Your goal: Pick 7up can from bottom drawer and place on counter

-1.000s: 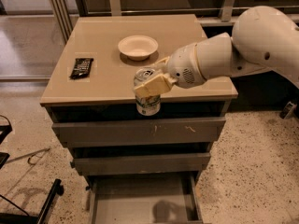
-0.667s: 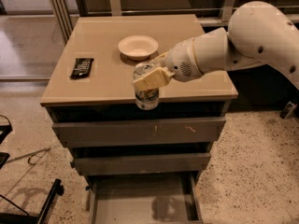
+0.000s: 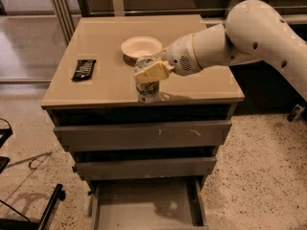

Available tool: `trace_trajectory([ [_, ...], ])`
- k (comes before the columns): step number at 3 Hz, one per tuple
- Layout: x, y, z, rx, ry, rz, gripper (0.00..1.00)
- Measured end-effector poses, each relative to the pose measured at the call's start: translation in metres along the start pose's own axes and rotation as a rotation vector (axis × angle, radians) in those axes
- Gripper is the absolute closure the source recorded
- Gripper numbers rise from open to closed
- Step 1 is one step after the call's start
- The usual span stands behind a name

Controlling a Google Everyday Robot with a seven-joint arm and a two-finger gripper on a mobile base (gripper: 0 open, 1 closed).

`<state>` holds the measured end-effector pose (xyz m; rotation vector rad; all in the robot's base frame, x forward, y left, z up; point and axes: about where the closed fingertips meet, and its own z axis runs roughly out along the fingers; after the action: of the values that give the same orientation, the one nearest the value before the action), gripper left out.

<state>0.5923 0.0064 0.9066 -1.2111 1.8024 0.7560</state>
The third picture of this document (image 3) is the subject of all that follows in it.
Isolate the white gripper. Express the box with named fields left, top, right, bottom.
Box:
left=134, top=34, right=201, bottom=83

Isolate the silver 7up can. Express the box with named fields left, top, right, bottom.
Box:
left=134, top=57, right=159, bottom=104

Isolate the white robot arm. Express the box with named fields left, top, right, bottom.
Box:
left=134, top=0, right=307, bottom=99

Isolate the grey drawer cabinet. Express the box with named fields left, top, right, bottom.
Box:
left=40, top=14, right=246, bottom=230

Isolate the top grey drawer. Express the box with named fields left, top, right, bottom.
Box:
left=54, top=120, right=231, bottom=151

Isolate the grey drawer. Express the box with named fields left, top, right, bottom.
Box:
left=90, top=177, right=209, bottom=230
left=76, top=157, right=216, bottom=180
left=54, top=120, right=231, bottom=151

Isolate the middle grey drawer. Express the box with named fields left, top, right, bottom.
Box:
left=76, top=157, right=216, bottom=180

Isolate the bottom grey drawer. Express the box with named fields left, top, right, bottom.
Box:
left=90, top=177, right=209, bottom=230

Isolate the white paper bowl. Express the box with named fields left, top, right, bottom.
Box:
left=121, top=36, right=162, bottom=58

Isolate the black snack packet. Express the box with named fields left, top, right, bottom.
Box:
left=72, top=59, right=96, bottom=81

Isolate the small grey floor device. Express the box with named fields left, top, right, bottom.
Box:
left=287, top=103, right=306, bottom=123

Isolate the black chair base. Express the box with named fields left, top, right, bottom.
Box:
left=0, top=118, right=66, bottom=230

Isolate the metal railing frame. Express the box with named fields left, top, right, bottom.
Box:
left=44, top=0, right=307, bottom=46

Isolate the grey cable on floor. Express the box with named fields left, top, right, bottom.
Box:
left=5, top=150, right=53, bottom=171

